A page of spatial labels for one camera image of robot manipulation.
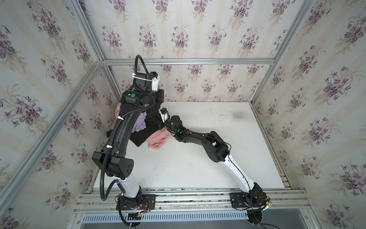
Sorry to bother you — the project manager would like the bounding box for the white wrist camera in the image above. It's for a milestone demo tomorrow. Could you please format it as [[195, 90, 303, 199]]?
[[160, 108, 170, 123], [147, 72, 160, 92]]

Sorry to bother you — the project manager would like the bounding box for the purple cloth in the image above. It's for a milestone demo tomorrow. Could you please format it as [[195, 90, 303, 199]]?
[[132, 112, 147, 133]]

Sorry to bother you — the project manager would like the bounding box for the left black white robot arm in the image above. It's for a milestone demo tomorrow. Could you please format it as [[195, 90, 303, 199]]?
[[92, 89, 164, 210]]

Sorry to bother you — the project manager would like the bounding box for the aluminium mounting rail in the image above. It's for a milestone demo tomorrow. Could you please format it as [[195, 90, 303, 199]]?
[[72, 189, 311, 214]]

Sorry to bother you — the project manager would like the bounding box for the black cloth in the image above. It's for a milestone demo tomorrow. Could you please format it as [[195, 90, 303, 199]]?
[[106, 97, 172, 147]]

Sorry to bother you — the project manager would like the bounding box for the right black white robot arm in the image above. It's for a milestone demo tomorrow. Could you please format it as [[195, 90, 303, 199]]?
[[161, 112, 270, 210]]

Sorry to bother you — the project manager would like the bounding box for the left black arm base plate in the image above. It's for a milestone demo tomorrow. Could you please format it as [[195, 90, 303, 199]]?
[[115, 194, 156, 211]]

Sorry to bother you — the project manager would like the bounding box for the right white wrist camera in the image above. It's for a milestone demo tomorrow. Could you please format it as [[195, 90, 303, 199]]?
[[160, 108, 170, 123]]

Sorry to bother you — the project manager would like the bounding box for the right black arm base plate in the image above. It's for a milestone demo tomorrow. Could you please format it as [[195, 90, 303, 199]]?
[[229, 192, 270, 209]]

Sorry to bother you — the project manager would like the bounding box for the aluminium frame enclosure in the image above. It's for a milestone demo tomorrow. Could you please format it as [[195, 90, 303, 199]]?
[[1, 1, 366, 229]]

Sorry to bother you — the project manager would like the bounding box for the white slotted cable duct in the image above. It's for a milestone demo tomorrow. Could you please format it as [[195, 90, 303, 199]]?
[[82, 210, 249, 224]]

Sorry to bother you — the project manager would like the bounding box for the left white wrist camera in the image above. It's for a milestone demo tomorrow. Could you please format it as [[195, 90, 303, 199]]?
[[147, 72, 160, 92]]

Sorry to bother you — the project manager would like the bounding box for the pink cloth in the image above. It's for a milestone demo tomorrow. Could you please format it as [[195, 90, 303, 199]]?
[[113, 103, 170, 151]]

